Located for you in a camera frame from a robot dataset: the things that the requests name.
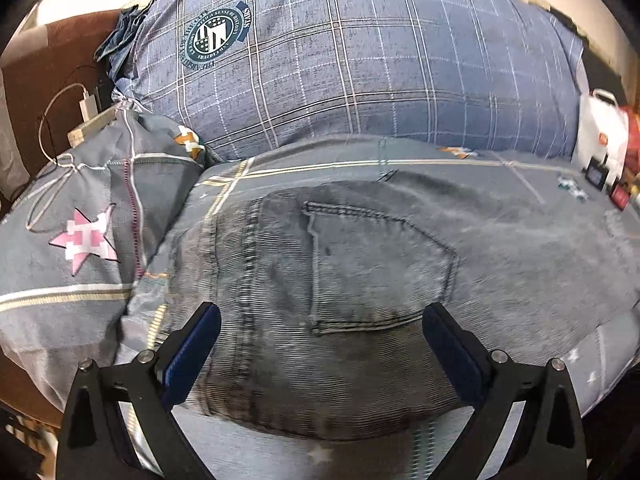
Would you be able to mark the brown bedside cabinet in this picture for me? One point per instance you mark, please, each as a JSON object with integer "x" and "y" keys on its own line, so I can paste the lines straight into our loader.
{"x": 30, "y": 60}

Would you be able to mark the grey star print bed sheet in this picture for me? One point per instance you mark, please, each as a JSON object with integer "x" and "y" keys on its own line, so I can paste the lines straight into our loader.
{"x": 280, "y": 455}

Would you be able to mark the grey denim pants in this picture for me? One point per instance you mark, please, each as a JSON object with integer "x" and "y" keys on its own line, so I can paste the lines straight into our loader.
{"x": 375, "y": 270}

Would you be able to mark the white charger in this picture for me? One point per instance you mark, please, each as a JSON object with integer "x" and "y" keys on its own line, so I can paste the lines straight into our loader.
{"x": 90, "y": 106}

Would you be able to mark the blue plaid pillow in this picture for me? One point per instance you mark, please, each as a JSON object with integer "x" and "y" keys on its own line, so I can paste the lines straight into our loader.
{"x": 375, "y": 60}

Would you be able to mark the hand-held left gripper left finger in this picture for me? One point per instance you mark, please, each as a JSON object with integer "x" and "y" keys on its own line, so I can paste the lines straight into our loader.
{"x": 192, "y": 355}

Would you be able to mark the white shopping bag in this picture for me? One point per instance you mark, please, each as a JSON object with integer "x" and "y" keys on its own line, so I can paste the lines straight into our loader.
{"x": 600, "y": 130}

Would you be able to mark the small black device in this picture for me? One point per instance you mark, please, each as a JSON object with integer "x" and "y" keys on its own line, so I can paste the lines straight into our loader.
{"x": 596, "y": 172}

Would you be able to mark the red packet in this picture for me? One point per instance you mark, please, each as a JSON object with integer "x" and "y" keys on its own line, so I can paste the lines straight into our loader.
{"x": 634, "y": 132}

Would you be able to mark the small red box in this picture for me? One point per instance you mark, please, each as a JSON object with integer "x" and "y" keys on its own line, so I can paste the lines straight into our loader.
{"x": 621, "y": 195}

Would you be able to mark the beige power strip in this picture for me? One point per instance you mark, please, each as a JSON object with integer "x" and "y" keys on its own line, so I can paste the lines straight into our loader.
{"x": 92, "y": 127}

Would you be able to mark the grey star print pillow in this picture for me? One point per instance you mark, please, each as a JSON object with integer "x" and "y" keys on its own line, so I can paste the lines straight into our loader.
{"x": 75, "y": 200}

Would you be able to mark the dark blue cloth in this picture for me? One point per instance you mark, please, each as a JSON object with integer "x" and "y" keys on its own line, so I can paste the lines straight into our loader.
{"x": 122, "y": 35}

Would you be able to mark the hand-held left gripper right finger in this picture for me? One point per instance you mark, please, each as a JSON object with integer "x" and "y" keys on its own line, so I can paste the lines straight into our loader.
{"x": 452, "y": 355}

